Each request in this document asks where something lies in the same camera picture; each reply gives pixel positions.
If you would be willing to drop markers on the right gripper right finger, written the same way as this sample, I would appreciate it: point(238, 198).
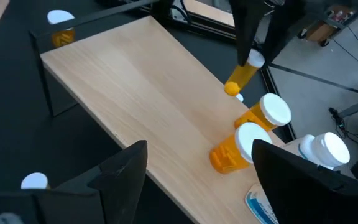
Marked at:
point(309, 199)

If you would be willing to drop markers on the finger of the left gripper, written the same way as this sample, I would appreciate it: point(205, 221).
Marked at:
point(283, 28)
point(247, 28)

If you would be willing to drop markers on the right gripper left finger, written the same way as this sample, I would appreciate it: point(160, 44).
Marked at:
point(126, 186)

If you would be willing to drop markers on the large orange pill bottle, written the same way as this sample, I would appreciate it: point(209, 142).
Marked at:
point(228, 155)
point(273, 109)
point(63, 38)

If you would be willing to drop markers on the brown box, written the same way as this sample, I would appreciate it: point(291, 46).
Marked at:
point(325, 26)

